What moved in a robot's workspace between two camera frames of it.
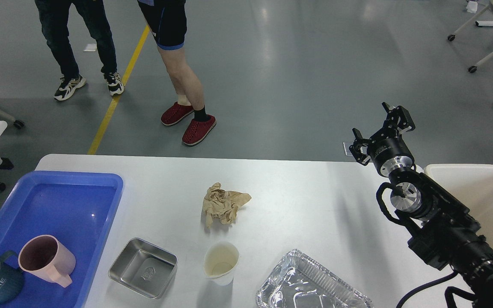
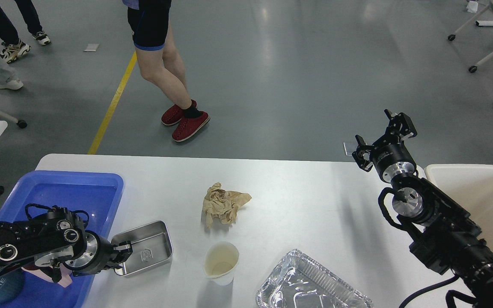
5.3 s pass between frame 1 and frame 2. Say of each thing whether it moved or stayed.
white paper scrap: stayed
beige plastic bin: stayed
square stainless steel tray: moved
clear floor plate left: stayed
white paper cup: stayed
